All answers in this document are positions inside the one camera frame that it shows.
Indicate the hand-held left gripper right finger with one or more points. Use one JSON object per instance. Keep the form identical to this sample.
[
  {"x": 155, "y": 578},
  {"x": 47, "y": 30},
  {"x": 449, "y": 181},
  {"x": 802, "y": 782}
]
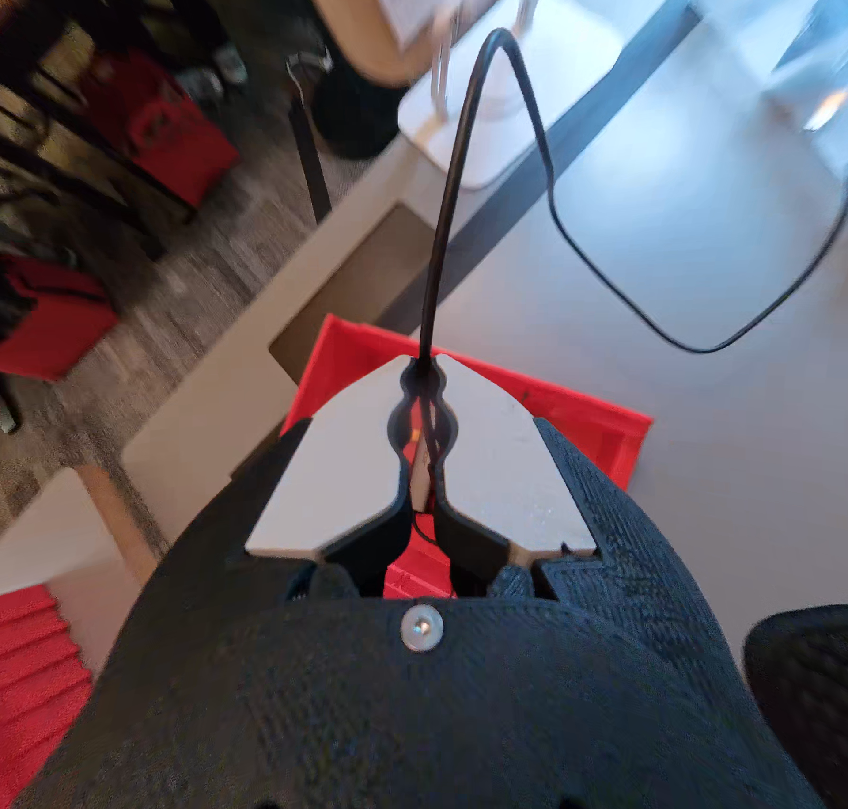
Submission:
[{"x": 510, "y": 471}]

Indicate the red ribbed plastic bin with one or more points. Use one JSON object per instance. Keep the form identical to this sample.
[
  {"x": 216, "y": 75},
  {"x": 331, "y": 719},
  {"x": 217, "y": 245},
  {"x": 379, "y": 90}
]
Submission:
[{"x": 33, "y": 676}]

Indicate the red bag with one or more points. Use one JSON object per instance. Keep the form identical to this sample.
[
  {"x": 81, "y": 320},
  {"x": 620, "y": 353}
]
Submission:
[
  {"x": 53, "y": 318},
  {"x": 172, "y": 139}
]

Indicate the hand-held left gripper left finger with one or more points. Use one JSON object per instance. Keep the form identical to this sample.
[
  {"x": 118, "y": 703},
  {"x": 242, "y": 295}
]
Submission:
[{"x": 331, "y": 471}]

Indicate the wooden table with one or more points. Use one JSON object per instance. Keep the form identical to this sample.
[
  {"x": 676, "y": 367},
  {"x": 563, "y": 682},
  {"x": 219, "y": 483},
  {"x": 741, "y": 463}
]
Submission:
[{"x": 40, "y": 530}]

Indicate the instruction sheet on stand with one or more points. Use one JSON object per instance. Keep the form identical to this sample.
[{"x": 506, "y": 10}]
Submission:
[{"x": 570, "y": 60}]

